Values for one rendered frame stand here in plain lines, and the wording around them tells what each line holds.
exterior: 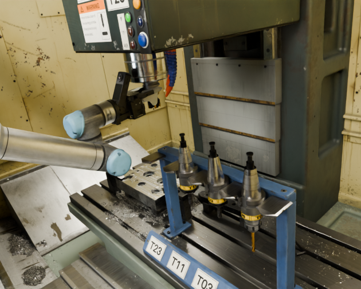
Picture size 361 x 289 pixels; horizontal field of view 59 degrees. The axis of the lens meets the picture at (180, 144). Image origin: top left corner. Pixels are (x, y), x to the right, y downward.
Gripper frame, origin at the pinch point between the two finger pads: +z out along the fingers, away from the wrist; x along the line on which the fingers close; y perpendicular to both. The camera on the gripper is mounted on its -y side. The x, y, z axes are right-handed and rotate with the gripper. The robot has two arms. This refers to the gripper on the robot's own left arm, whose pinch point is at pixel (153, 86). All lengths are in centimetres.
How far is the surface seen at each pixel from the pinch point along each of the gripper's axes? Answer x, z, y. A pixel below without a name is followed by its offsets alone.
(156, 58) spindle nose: 7.5, -2.8, -10.7
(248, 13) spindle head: 33.6, 12.8, -20.1
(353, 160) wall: 47, 75, 56
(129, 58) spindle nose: 0.9, -8.4, -12.0
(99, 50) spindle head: 4.8, -21.0, -17.3
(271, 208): 59, -23, 16
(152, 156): 15.2, -18.4, 16.5
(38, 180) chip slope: -94, -23, 56
